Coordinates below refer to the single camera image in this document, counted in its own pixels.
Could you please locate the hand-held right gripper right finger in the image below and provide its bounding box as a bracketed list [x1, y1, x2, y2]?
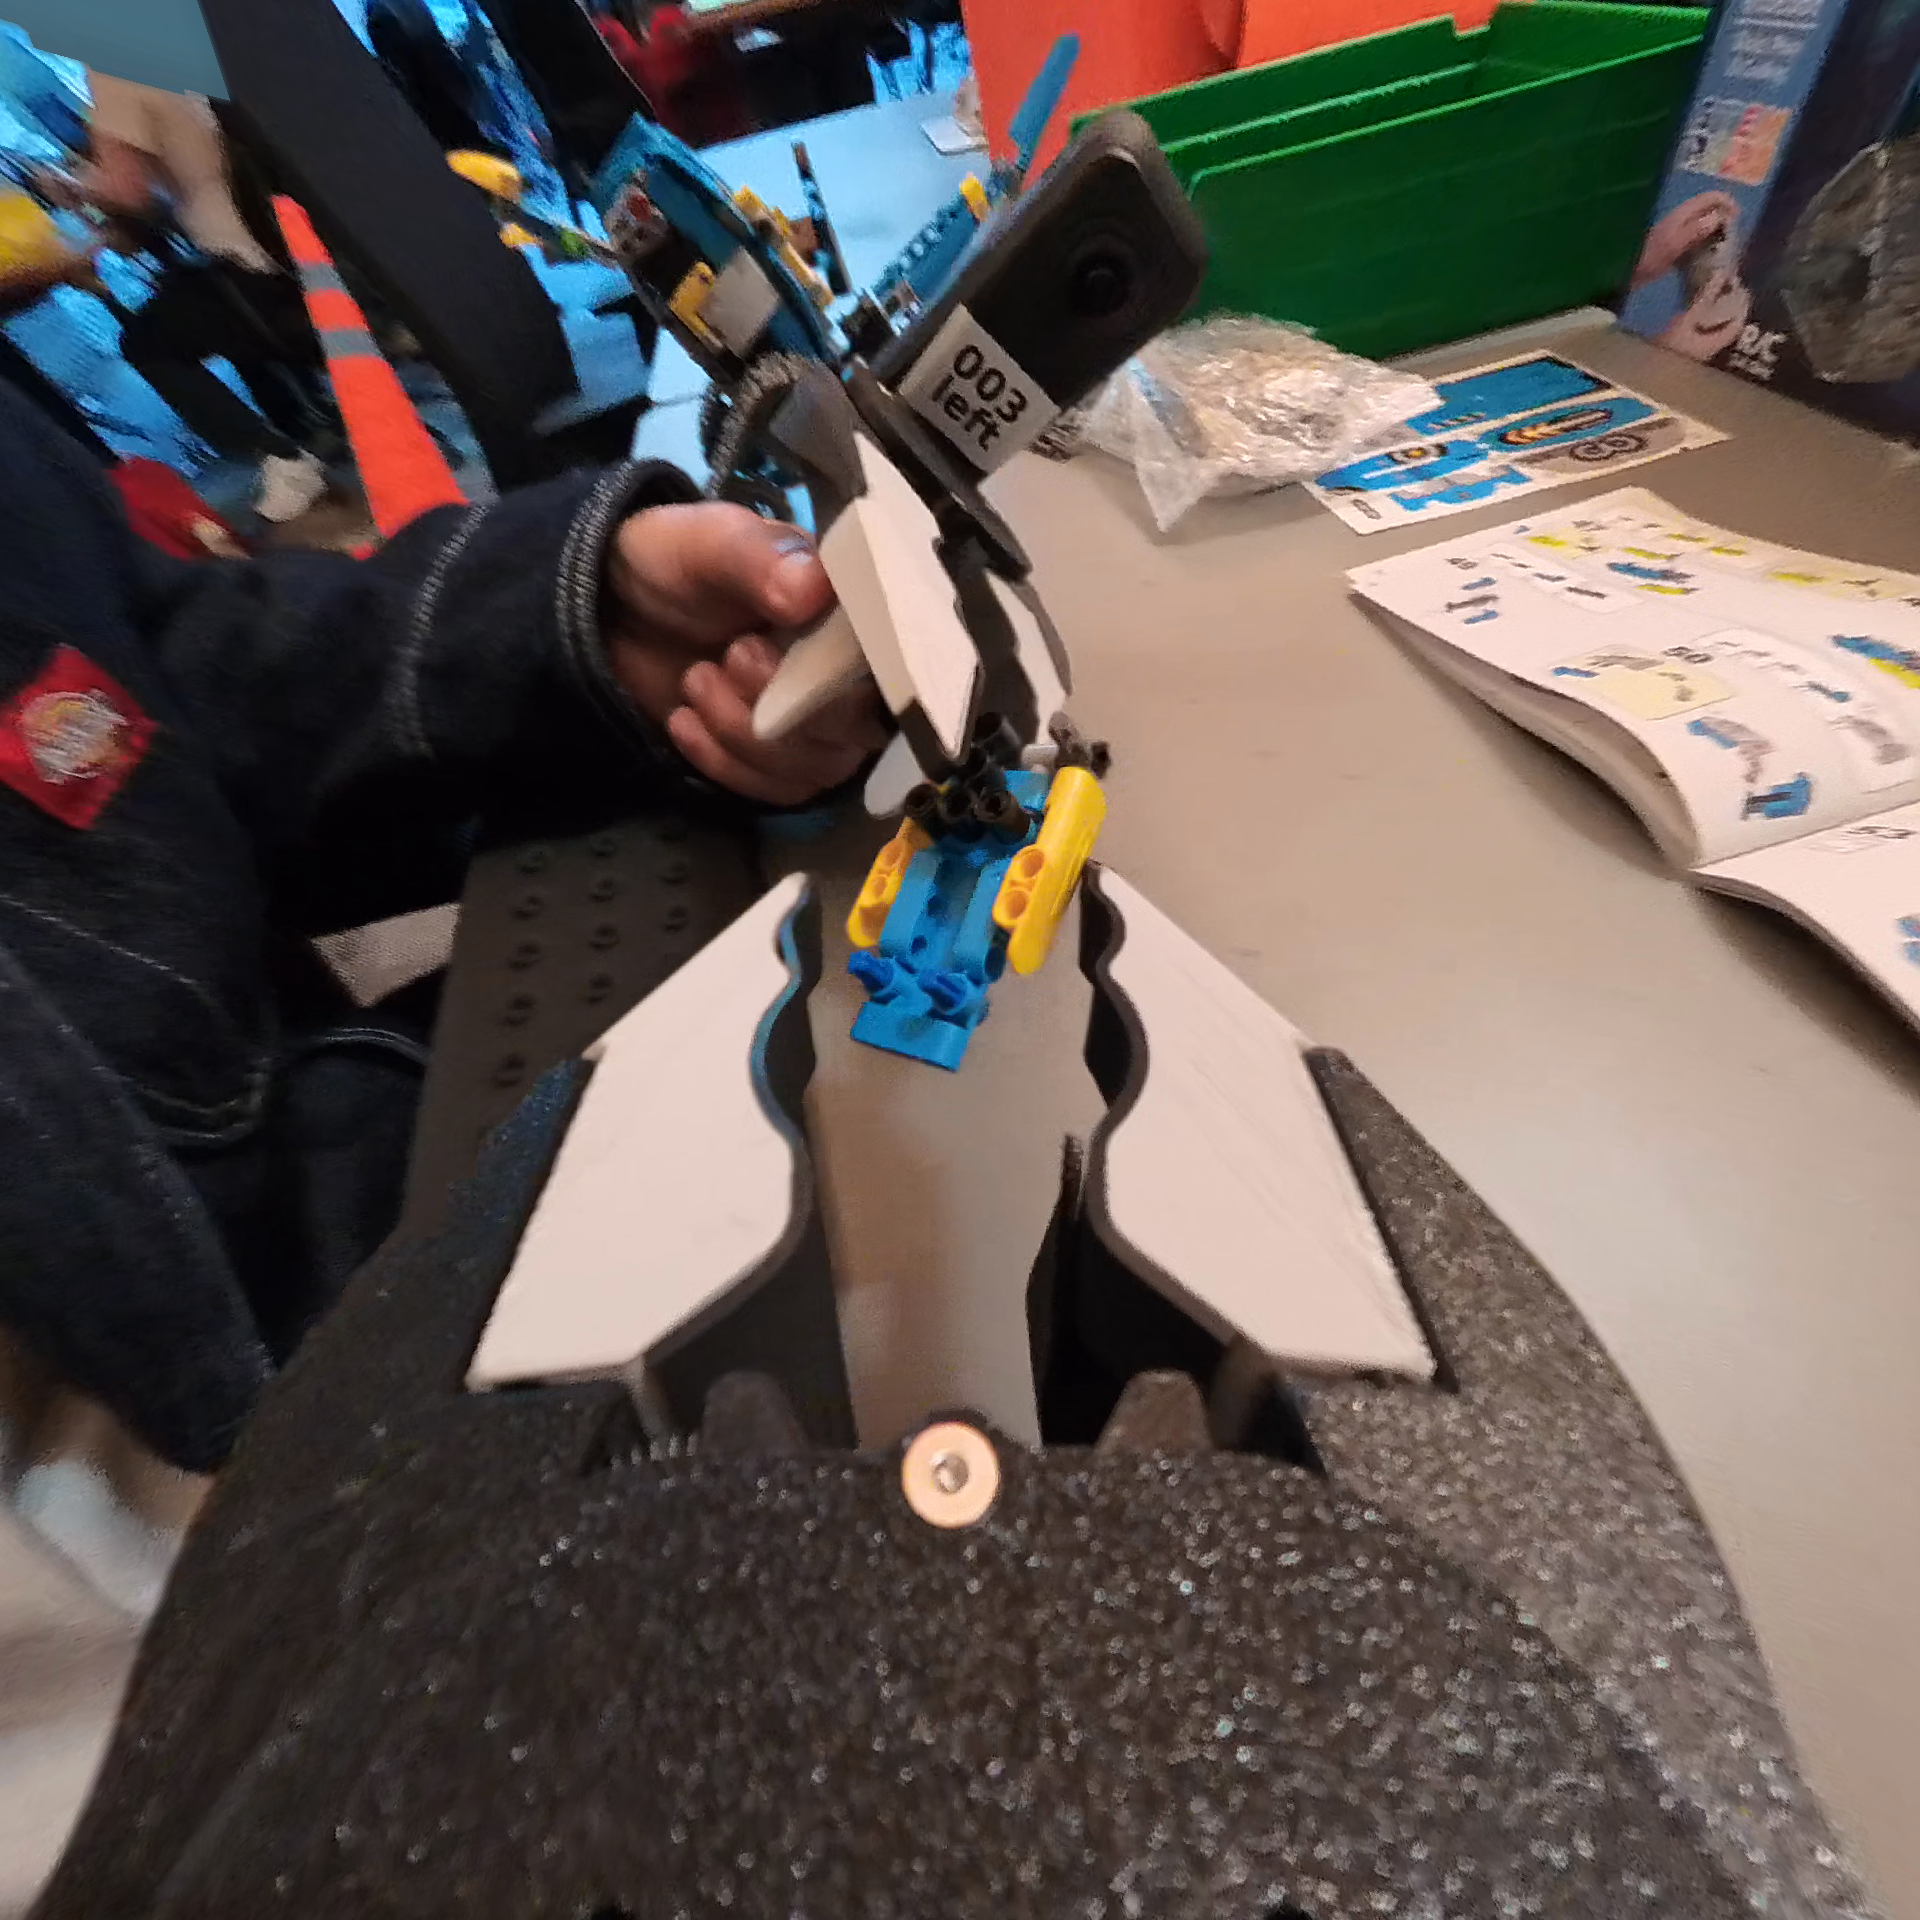
[1074, 864, 1435, 1386]

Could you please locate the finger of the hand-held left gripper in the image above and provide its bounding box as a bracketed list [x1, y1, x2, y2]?
[817, 449, 984, 773]
[977, 571, 1076, 762]

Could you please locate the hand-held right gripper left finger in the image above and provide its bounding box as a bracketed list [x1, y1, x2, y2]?
[466, 880, 827, 1397]

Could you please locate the blue yellow brick assembly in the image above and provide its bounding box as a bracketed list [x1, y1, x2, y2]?
[841, 736, 1114, 1072]

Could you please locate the person's left forearm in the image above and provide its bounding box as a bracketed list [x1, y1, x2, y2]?
[168, 466, 698, 915]

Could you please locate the grey desk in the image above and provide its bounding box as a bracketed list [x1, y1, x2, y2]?
[632, 90, 1920, 1920]

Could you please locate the person's left hand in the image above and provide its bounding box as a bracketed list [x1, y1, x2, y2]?
[595, 503, 896, 806]

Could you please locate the orange plastic tote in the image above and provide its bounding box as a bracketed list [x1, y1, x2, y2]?
[961, 0, 1502, 166]

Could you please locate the clear plastic bag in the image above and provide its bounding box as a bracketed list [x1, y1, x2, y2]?
[1074, 314, 1449, 536]

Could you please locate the black studded mat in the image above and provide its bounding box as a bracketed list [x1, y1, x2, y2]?
[406, 803, 777, 1215]

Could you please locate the blue built toy robot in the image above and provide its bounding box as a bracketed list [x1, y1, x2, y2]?
[451, 35, 1088, 482]

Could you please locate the green plastic bin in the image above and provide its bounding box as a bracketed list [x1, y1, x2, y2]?
[1112, 0, 1718, 360]

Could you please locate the blue sticker sheet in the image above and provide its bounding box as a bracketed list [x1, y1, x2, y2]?
[1300, 351, 1732, 541]

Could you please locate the person's denim jacket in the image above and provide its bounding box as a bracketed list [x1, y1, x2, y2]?
[0, 374, 452, 1471]

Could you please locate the orange traffic cone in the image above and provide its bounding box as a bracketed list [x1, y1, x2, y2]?
[272, 195, 474, 547]

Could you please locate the black board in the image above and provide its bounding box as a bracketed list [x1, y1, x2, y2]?
[196, 0, 654, 482]

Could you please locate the building instruction booklet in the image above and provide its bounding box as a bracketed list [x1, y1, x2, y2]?
[1345, 486, 1920, 1027]

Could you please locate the person's white shirt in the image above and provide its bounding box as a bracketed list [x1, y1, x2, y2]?
[0, 1320, 272, 1920]

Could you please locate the toy kit box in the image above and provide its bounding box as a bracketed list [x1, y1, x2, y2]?
[1620, 0, 1920, 453]

